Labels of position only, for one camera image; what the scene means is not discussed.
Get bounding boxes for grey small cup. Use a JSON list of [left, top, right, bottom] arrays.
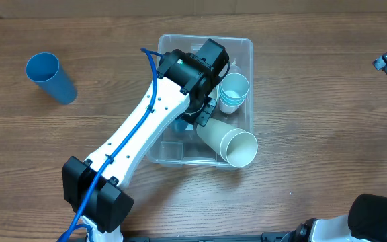
[[220, 73, 250, 99]]

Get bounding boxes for light blue small cup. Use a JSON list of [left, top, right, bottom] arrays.
[[220, 90, 246, 105]]

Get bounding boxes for mint green small cup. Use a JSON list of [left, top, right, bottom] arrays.
[[220, 96, 245, 105]]

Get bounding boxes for pink small cup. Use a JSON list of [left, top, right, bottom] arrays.
[[218, 100, 240, 114]]

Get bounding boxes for dark blue tall cup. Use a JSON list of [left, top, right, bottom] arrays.
[[170, 119, 194, 132], [25, 52, 77, 104]]

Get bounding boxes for cream tall cup front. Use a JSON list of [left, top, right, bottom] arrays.
[[196, 118, 245, 161]]

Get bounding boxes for cream tall cup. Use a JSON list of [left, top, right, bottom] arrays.
[[196, 118, 245, 161], [219, 128, 258, 168]]

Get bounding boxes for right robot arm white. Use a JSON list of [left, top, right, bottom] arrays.
[[282, 52, 387, 242]]

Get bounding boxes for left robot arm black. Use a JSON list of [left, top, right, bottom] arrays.
[[59, 38, 230, 241]]

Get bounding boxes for clear plastic storage container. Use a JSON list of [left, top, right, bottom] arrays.
[[147, 34, 254, 170]]

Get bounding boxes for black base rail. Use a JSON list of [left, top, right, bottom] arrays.
[[123, 231, 308, 242]]

